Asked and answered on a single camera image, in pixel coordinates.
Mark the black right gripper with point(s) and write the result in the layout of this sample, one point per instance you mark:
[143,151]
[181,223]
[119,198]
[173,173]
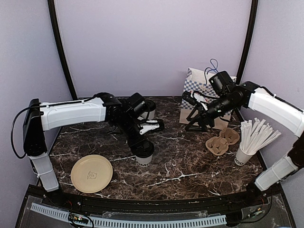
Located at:
[203,114]

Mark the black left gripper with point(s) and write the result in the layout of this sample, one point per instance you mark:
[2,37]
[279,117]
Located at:
[132,143]

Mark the white paper cup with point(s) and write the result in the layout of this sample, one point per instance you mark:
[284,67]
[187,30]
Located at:
[144,162]
[149,114]

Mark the blue checkered paper bag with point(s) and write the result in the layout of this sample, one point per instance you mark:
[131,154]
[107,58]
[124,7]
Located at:
[198,80]

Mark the brown cardboard cup carrier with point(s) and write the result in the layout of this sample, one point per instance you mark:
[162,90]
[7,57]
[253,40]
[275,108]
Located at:
[219,145]

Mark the black plastic cup lid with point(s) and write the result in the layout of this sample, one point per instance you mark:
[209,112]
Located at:
[150,104]

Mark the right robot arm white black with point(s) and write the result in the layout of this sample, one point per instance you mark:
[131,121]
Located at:
[257,98]

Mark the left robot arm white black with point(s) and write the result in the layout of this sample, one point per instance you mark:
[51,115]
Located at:
[102,107]

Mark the cream yellow plate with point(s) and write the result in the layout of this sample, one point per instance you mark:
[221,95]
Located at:
[91,173]

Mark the paper wrapped straws bundle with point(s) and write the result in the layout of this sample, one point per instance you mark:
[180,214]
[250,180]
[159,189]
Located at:
[256,134]

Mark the white cup holding straws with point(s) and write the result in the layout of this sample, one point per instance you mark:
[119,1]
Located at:
[242,157]

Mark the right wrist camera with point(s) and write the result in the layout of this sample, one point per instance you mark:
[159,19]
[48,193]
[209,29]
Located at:
[195,97]

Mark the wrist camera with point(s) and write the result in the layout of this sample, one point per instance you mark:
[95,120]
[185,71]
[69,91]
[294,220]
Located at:
[150,126]
[195,97]

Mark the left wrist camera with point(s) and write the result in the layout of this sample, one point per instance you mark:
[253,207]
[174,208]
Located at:
[150,126]

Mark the white perforated cable duct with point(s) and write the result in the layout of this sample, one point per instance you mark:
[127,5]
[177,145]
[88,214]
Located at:
[128,220]

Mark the black front table rail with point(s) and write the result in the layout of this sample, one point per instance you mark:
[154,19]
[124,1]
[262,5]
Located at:
[231,203]

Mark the right black frame post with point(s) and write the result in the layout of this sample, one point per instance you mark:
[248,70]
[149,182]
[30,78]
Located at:
[248,39]

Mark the black frame post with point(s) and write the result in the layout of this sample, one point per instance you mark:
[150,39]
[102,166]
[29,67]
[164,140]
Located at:
[248,39]
[60,48]

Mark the left black frame post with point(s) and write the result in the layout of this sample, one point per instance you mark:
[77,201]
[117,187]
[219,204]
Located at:
[60,48]

